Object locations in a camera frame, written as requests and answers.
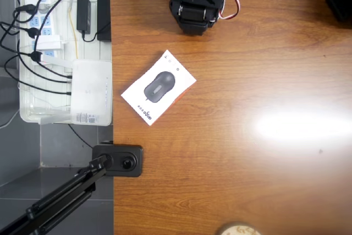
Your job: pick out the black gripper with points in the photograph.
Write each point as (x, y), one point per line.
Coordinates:
(193, 14)

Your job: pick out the white orange mouse box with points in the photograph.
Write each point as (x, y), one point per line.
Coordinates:
(159, 86)

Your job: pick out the black perforated arm base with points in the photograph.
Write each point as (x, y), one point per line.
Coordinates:
(339, 1)

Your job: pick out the wide black power adapter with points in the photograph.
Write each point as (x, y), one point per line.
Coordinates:
(104, 17)

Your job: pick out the slim black power adapter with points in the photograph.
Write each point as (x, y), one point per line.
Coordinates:
(83, 15)

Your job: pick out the white router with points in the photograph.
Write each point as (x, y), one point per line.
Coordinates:
(90, 94)

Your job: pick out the white charger plug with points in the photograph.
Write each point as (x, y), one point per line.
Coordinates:
(49, 43)

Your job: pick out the white power strip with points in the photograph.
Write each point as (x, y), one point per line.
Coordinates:
(45, 21)

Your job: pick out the black stand clamp base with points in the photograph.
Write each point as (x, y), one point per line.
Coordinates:
(132, 163)

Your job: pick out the black power plug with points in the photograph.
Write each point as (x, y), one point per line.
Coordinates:
(34, 32)
(27, 8)
(35, 56)

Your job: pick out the white plastic tray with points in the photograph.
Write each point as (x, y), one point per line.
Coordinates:
(27, 108)

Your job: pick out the round wooden coaster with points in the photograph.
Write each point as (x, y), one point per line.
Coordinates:
(239, 230)

